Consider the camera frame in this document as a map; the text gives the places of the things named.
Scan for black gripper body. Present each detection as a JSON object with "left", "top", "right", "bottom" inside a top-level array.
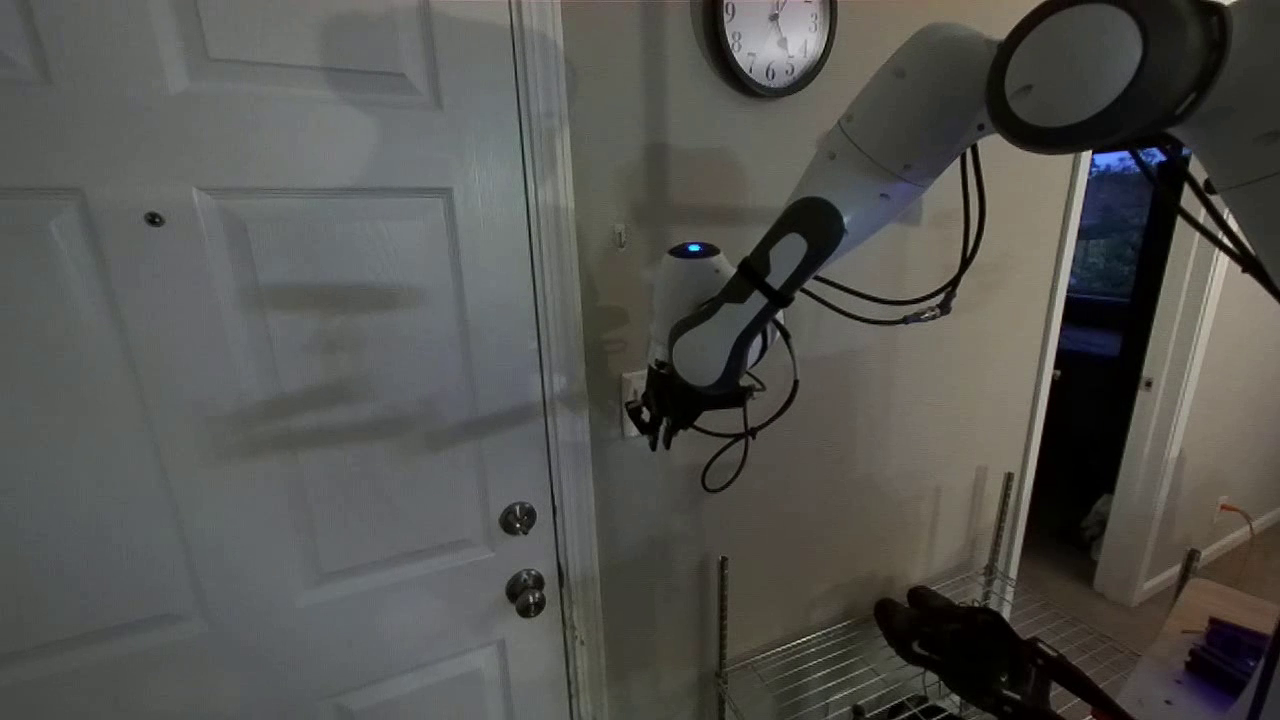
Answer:
[{"left": 655, "top": 355, "right": 760, "bottom": 430}]

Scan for white light switch plate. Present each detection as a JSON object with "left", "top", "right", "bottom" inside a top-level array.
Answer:
[{"left": 612, "top": 365, "right": 655, "bottom": 438}]

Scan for silver door knob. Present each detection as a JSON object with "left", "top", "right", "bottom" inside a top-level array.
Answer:
[{"left": 500, "top": 563, "right": 553, "bottom": 618}]

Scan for black object on rack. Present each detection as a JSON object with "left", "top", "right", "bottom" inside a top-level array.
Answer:
[{"left": 872, "top": 581, "right": 1137, "bottom": 720}]

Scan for white panelled door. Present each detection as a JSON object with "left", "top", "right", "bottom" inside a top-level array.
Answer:
[{"left": 0, "top": 0, "right": 572, "bottom": 720}]

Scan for black tripod legs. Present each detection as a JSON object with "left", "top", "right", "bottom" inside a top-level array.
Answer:
[{"left": 1127, "top": 130, "right": 1280, "bottom": 305}]

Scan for white side table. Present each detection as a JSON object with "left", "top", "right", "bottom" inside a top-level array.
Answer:
[{"left": 1111, "top": 570, "right": 1280, "bottom": 720}]

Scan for purple box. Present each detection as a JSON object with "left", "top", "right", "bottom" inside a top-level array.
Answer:
[{"left": 1181, "top": 611, "right": 1270, "bottom": 698}]

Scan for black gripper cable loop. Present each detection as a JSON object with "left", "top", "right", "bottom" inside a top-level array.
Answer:
[{"left": 697, "top": 314, "right": 808, "bottom": 498}]

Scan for white door frame trim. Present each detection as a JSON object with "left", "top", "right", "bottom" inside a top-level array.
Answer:
[{"left": 505, "top": 0, "right": 620, "bottom": 720}]

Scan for metal wire shelf rack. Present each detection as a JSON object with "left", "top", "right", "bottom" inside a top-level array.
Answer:
[{"left": 713, "top": 465, "right": 1115, "bottom": 720}]

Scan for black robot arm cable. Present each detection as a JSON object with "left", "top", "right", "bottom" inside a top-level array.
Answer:
[{"left": 797, "top": 139, "right": 993, "bottom": 332}]

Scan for round black-rimmed wall clock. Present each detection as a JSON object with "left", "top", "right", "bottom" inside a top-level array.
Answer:
[{"left": 698, "top": 0, "right": 838, "bottom": 105}]

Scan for white interior doorway frame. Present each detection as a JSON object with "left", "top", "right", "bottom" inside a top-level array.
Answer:
[{"left": 1007, "top": 147, "right": 1237, "bottom": 611}]

